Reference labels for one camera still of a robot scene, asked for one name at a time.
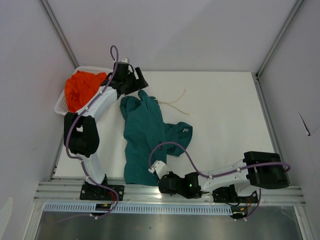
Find left aluminium frame post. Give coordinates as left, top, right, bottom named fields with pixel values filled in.
left=38, top=0, right=80, bottom=68

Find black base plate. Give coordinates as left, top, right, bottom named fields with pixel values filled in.
left=212, top=185, right=258, bottom=206
left=79, top=181, right=125, bottom=202

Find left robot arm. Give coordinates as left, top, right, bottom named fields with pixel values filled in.
left=63, top=61, right=148, bottom=200

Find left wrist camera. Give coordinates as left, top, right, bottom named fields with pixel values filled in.
left=120, top=57, right=130, bottom=64

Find aluminium frame post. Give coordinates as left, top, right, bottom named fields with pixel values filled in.
left=255, top=0, right=307, bottom=79
left=38, top=0, right=80, bottom=68

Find white plastic basket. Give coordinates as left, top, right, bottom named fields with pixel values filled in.
left=54, top=66, right=113, bottom=116

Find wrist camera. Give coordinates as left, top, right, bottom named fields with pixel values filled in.
left=148, top=160, right=170, bottom=180
left=120, top=57, right=130, bottom=64

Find orange shorts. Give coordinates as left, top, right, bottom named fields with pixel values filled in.
left=64, top=70, right=107, bottom=113

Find aluminium mounting rail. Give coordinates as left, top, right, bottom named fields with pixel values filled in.
left=33, top=181, right=306, bottom=207

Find white slotted cable duct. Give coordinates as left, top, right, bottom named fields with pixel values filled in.
left=43, top=201, right=265, bottom=215

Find right table edge rail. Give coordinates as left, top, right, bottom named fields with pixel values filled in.
left=251, top=73, right=286, bottom=162

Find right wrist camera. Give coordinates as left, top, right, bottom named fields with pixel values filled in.
left=148, top=160, right=170, bottom=180

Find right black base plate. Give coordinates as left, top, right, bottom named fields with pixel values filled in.
left=212, top=185, right=258, bottom=206

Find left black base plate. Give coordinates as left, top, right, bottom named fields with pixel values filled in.
left=79, top=181, right=125, bottom=202

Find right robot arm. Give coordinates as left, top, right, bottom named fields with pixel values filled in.
left=149, top=151, right=291, bottom=202

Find right aluminium frame post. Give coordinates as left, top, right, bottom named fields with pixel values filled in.
left=255, top=0, right=307, bottom=79

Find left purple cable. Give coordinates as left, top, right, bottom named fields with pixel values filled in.
left=56, top=45, right=121, bottom=223

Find green shorts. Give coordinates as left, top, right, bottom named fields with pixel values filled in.
left=120, top=90, right=193, bottom=186

